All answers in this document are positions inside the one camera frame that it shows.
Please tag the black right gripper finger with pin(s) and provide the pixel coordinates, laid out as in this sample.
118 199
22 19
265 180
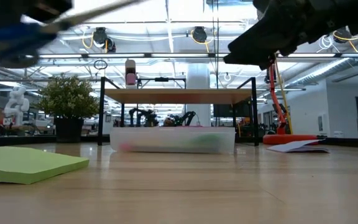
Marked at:
259 46

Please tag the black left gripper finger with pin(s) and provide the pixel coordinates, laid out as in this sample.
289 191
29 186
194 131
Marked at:
26 9
19 58

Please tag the blue scissors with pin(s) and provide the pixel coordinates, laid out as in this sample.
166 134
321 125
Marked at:
11 34

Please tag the purple sticky note pad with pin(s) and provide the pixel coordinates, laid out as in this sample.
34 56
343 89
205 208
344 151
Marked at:
294 146

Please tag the black background robot arm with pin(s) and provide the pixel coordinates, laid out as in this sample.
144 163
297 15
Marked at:
141 116
182 119

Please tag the white humanoid robot figure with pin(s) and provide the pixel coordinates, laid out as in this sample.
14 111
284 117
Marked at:
17 105

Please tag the potted green artificial plant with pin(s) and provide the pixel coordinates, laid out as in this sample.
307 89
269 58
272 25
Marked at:
68 99

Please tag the white round column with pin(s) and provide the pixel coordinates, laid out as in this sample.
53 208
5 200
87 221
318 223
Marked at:
198 76

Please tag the black monitor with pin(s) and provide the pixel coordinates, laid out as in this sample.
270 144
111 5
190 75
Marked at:
228 110

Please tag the red desk lamp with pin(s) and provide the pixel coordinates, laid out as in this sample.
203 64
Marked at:
291 139

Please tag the green sticky note pad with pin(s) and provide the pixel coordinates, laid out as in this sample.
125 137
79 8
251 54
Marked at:
26 163

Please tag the clear pencil box pink lid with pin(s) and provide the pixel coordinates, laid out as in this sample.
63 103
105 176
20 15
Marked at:
166 140

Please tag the silver ceiling duct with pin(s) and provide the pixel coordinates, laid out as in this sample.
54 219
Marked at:
322 73

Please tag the black aluminium table frame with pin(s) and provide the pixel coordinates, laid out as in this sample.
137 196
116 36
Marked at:
11 140

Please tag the wooden shelf riser black frame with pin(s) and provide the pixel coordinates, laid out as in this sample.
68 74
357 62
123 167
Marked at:
179 96

